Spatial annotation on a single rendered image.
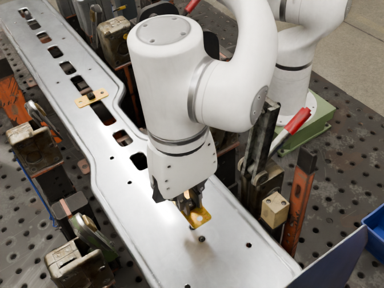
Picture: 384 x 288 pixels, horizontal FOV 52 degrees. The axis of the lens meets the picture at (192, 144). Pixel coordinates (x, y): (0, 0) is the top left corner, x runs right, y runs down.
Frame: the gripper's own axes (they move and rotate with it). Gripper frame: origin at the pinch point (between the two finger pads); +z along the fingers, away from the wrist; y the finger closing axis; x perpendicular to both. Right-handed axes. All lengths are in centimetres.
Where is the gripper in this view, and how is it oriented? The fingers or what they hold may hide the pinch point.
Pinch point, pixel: (188, 198)
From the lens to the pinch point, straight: 66.0
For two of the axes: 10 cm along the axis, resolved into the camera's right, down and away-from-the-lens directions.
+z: 0.8, 6.8, 7.3
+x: 5.5, 5.8, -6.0
